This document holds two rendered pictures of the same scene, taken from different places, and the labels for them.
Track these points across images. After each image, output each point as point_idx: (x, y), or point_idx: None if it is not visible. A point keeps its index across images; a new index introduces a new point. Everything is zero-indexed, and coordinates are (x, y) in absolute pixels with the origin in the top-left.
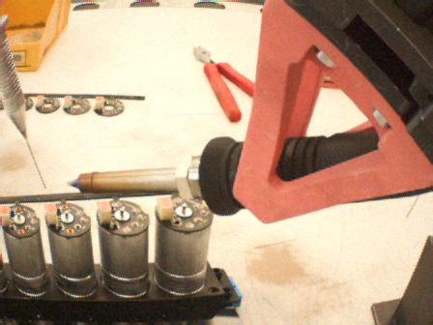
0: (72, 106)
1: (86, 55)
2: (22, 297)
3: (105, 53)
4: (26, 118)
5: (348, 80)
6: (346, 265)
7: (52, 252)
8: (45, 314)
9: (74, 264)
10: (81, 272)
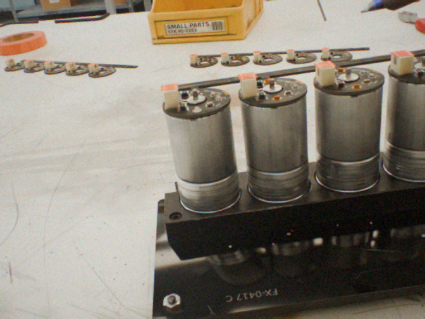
0: (296, 58)
1: (295, 28)
2: (265, 207)
3: (315, 25)
4: (244, 69)
5: None
6: None
7: (322, 130)
8: (300, 230)
9: (358, 137)
10: (365, 149)
